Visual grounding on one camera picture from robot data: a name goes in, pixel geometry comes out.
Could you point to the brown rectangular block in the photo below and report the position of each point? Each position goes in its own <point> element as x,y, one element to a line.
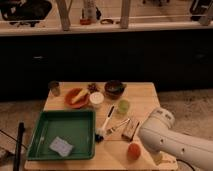
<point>130,129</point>

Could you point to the yellow corn cob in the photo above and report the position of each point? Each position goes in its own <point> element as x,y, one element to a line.
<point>80,95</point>

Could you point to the green plastic tray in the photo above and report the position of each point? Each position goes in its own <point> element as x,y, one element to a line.
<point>75,127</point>

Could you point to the black pole stand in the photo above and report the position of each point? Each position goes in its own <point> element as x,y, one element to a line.
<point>16,162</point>

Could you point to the blue sponge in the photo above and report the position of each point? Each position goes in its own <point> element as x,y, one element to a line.
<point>62,147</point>

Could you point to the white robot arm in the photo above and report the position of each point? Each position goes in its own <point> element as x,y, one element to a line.
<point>156,135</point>

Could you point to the orange-red apple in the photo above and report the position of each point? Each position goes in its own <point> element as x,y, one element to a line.
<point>133,151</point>

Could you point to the dark grape bunch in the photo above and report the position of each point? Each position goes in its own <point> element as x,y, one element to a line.
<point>93,87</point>

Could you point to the wooden table leg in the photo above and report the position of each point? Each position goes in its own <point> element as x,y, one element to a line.
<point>125,11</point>
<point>64,16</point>

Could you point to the orange plate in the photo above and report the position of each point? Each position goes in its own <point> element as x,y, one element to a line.
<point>72,93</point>

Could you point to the black office chair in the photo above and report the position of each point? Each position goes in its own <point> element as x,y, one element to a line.
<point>30,12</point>

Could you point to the wooden table leg middle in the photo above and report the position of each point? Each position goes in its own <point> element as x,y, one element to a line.
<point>125,11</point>

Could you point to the dark brown bowl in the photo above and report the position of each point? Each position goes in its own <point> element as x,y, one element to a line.
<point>114,89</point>

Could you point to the white round container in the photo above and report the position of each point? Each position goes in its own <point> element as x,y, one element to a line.
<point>96,99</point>

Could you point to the green plastic cup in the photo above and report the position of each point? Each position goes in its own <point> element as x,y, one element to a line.
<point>123,107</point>

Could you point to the wooden table leg left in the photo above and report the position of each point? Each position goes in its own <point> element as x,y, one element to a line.
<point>64,16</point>

